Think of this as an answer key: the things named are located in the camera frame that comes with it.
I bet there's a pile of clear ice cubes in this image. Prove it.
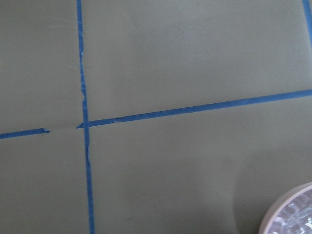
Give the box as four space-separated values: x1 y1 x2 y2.
268 190 312 234

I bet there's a pink bowl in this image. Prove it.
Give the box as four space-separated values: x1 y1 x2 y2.
258 183 312 234

